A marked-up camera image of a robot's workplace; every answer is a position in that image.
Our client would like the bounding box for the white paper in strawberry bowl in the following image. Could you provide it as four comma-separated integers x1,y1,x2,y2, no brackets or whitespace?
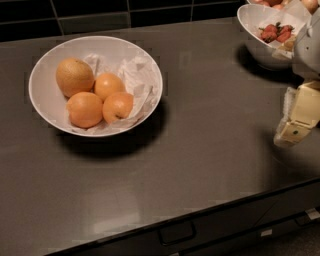
256,0,311,60

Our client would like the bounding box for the lower dark drawer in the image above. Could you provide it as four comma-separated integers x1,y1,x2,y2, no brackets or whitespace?
179,208,320,256

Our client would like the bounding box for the red strawberries pile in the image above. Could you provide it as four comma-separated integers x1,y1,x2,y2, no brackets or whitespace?
260,22,294,43

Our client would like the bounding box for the large rough-skinned orange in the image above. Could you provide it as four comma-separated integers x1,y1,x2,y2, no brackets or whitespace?
56,58,95,98

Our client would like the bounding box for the front right orange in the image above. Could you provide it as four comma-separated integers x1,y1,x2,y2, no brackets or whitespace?
102,92,134,124

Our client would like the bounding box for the white paper in large bowl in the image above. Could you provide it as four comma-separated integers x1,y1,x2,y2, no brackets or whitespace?
65,54,162,137

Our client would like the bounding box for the large white bowl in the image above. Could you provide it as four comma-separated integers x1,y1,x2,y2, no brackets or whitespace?
29,36,154,135

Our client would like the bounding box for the bowl of onions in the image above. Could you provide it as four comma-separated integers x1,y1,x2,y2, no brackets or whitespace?
245,0,319,14

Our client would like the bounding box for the white strawberry bowl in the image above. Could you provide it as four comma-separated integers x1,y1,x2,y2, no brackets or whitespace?
237,4,292,70

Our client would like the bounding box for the back middle orange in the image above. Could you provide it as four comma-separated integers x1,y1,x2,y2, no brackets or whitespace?
94,72,126,100

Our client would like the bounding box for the dark drawer front with handle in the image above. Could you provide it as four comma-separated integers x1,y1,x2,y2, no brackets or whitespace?
47,178,320,256

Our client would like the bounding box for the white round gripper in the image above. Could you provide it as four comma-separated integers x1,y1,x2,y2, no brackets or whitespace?
273,9,320,148

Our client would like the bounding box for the front left orange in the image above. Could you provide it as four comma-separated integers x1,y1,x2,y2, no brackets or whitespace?
66,92,103,128

